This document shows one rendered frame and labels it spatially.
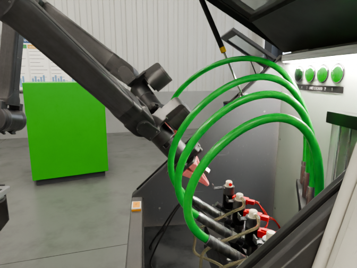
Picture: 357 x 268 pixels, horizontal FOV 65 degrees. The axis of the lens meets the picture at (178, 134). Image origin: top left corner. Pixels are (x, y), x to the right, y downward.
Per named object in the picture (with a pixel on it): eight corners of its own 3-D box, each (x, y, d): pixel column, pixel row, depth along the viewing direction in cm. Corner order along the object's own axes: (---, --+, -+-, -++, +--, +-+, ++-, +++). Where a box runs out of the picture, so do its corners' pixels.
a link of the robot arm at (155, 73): (124, 76, 92) (115, 70, 83) (151, 53, 91) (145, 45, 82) (146, 105, 91) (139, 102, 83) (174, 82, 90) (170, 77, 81)
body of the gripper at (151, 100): (175, 110, 86) (162, 93, 89) (155, 106, 77) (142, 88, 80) (161, 125, 88) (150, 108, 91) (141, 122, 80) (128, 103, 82)
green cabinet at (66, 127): (99, 160, 473) (94, 81, 447) (108, 176, 397) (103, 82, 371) (35, 167, 435) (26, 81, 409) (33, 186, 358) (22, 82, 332)
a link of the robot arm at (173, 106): (125, 110, 70) (133, 130, 64) (158, 77, 68) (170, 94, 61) (157, 133, 78) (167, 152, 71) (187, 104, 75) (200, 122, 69)
